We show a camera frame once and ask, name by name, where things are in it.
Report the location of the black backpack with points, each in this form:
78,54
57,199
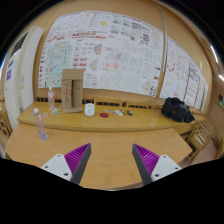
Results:
177,110

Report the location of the clear bottle with red label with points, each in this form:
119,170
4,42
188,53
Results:
51,98

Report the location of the large wall poster sheet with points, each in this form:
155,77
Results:
115,51

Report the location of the white cup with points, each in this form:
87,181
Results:
89,109

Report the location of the clear plastic water bottle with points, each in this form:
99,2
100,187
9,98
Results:
39,124

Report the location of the red round coaster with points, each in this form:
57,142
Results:
104,115

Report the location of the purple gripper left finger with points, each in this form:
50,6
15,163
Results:
70,166

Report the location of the brown cardboard box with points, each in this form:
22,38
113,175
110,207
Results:
72,90

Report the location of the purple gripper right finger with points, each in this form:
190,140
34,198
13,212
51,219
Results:
151,166

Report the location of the small dark gadget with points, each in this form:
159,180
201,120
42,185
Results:
130,113

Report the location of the small white card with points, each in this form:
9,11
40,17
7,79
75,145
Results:
119,113

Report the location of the right wall poster sheet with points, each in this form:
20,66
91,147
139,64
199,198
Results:
183,78

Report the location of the wooden chair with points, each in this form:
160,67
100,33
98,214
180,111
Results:
199,138

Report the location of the small sticker on table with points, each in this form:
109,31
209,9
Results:
55,112

